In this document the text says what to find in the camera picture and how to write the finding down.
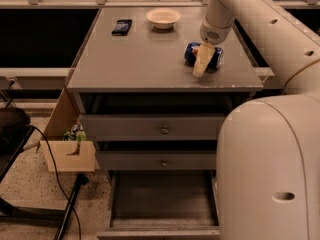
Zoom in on grey drawer cabinet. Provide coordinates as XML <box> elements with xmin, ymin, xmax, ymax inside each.
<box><xmin>66</xmin><ymin>6</ymin><xmax>264</xmax><ymax>172</ymax></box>

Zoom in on grey drawer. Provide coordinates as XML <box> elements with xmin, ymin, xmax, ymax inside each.
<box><xmin>97</xmin><ymin>171</ymin><xmax>220</xmax><ymax>240</ymax></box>
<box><xmin>79</xmin><ymin>114</ymin><xmax>224</xmax><ymax>141</ymax></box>
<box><xmin>96</xmin><ymin>151</ymin><xmax>216</xmax><ymax>170</ymax></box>

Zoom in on grey bottom drawer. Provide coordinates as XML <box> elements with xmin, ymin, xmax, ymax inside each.
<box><xmin>97</xmin><ymin>171</ymin><xmax>220</xmax><ymax>240</ymax></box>

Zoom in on wooden box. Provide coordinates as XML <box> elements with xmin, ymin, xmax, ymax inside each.
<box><xmin>40</xmin><ymin>90</ymin><xmax>96</xmax><ymax>172</ymax></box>

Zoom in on blue pepsi can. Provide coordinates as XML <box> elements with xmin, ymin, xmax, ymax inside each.
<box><xmin>184</xmin><ymin>42</ymin><xmax>224</xmax><ymax>69</ymax></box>

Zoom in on green snack bags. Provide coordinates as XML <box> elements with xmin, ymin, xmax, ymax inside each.
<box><xmin>63</xmin><ymin>124</ymin><xmax>87</xmax><ymax>141</ymax></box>

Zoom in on black cable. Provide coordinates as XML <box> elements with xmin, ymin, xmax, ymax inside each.
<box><xmin>29</xmin><ymin>124</ymin><xmax>83</xmax><ymax>240</ymax></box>

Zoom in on grey top drawer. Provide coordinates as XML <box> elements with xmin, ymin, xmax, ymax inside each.
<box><xmin>79</xmin><ymin>114</ymin><xmax>224</xmax><ymax>141</ymax></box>

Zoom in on black stand frame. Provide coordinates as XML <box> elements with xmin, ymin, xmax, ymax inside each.
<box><xmin>0</xmin><ymin>125</ymin><xmax>89</xmax><ymax>240</ymax></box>

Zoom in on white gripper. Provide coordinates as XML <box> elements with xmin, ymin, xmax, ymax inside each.
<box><xmin>193</xmin><ymin>17</ymin><xmax>233</xmax><ymax>77</ymax></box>

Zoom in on grey middle drawer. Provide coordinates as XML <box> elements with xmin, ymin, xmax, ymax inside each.
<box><xmin>96</xmin><ymin>151</ymin><xmax>216</xmax><ymax>170</ymax></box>

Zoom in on dark blue snack packet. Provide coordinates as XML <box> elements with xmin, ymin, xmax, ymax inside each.
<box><xmin>112</xmin><ymin>19</ymin><xmax>132</xmax><ymax>36</ymax></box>

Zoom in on white bowl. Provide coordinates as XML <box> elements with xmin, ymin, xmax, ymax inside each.
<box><xmin>146</xmin><ymin>8</ymin><xmax>181</xmax><ymax>30</ymax></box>

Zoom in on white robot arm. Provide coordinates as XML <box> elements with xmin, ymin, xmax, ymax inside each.
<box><xmin>200</xmin><ymin>0</ymin><xmax>320</xmax><ymax>240</ymax></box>

